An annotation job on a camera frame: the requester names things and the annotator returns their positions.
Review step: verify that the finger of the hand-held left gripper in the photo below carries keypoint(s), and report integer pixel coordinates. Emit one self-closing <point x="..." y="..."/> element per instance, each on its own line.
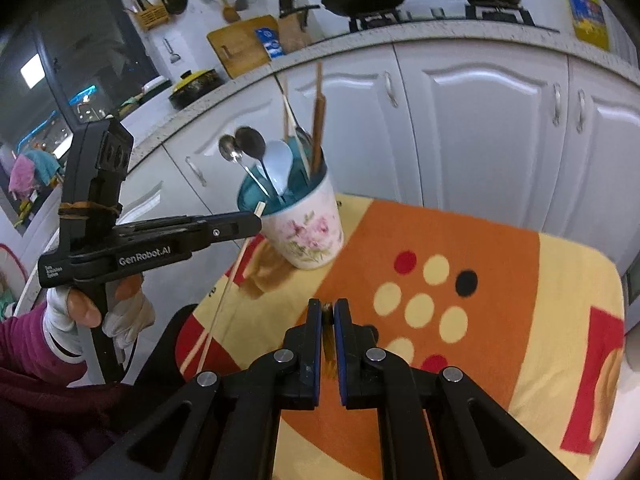
<point x="220" y="230"/>

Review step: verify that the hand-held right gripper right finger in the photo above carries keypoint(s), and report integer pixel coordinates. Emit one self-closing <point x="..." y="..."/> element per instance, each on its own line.
<point x="342" y="350"/>

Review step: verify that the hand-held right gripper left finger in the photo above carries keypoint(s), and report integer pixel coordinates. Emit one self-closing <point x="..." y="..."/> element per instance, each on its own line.
<point x="316" y="350"/>

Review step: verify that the light bamboo chopstick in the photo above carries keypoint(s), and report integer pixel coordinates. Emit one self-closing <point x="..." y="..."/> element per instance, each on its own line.
<point x="225" y="285"/>
<point x="286" y="115"/>

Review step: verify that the floral white utensil cup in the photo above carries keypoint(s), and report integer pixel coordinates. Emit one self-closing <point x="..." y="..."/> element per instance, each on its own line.
<point x="300" y="240"/>

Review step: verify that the white ceramic spoon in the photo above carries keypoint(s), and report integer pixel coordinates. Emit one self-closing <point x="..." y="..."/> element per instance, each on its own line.
<point x="277" y="160"/>

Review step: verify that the brown wooden chopstick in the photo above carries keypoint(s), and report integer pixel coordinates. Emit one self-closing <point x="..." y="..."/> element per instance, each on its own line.
<point x="315" y="130"/>
<point x="319" y="80"/>

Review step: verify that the person's left forearm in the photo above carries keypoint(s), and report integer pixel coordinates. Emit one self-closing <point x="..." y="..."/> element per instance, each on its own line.
<point x="25" y="345"/>

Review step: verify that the person's left hand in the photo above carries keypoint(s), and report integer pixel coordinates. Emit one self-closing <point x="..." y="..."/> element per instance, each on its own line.
<point x="130" y="317"/>

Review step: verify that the teal cloth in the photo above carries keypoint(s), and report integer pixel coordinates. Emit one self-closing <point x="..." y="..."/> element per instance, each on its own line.
<point x="47" y="162"/>

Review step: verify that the white cabinet door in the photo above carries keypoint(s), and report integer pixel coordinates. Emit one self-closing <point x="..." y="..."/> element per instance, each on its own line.
<point x="610" y="160"/>
<point x="350" y="135"/>
<point x="475" y="135"/>
<point x="165" y="195"/>

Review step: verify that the pink cloth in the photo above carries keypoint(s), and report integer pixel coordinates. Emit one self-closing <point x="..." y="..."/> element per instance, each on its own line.
<point x="22" y="175"/>

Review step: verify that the red rimmed white object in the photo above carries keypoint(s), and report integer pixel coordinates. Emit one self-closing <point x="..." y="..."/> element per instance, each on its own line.
<point x="12" y="275"/>

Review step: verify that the dark kitchen window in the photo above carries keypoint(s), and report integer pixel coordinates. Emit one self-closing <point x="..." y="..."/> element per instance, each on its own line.
<point x="75" y="60"/>

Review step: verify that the black pot yellow lid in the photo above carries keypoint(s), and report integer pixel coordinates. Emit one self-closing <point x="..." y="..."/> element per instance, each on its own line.
<point x="195" y="87"/>

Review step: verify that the small hanging metal spatula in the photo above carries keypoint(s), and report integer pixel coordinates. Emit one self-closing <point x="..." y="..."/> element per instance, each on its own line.
<point x="173" y="55"/>

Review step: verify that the orange yellow dotted blanket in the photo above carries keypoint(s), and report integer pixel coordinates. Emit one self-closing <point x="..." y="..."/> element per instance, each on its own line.
<point x="500" y="285"/>

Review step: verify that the wicker utensil basket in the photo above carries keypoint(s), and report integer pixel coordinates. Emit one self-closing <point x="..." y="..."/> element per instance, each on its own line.
<point x="150" y="16"/>

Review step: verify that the wooden cutting board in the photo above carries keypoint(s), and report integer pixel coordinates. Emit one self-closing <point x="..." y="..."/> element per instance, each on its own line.
<point x="240" y="50"/>

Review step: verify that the blue white carton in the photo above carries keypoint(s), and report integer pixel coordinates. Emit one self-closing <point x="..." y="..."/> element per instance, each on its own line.
<point x="270" y="42"/>

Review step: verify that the wooden knife block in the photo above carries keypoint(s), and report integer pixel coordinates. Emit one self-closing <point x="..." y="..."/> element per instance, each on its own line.
<point x="295" y="27"/>

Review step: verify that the person's maroon clothing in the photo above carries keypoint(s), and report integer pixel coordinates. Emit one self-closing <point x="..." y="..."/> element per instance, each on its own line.
<point x="50" y="435"/>

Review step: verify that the speckled kitchen countertop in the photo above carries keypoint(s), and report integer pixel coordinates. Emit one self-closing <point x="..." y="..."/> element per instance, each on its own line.
<point x="450" y="30"/>

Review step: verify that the black gas stove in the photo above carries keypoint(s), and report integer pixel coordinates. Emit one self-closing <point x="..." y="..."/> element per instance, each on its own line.
<point x="450" y="17"/>

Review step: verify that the yellow cooking oil bottle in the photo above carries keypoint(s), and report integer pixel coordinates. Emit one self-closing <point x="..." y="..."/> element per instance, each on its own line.
<point x="587" y="10"/>

